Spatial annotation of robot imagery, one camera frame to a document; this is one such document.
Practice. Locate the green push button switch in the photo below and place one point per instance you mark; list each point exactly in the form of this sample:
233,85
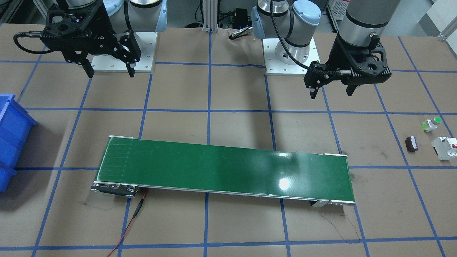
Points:
431,124

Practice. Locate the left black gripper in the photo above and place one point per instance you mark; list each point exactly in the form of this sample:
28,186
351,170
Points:
338,53

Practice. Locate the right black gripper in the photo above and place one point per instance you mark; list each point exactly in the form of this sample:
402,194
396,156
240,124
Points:
101,22

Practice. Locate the black electronics box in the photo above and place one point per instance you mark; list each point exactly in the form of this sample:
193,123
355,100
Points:
240,19

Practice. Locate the aluminium frame post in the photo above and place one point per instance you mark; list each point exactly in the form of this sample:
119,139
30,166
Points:
211,12

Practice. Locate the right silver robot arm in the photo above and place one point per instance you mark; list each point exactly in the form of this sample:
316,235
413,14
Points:
146,18

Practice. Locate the white circuit breaker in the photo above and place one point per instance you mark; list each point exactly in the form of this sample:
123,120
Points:
445,148

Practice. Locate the green conveyor belt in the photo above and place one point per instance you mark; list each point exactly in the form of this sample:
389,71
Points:
128,164

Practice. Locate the dark brown capacitor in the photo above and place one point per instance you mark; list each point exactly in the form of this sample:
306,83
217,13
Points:
411,144

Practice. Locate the white basket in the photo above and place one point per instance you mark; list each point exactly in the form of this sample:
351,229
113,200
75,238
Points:
338,9

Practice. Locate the blue plastic bin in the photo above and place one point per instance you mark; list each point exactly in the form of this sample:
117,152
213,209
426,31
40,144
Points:
15,126

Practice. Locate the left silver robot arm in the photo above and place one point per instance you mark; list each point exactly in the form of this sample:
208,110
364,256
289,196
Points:
294,25

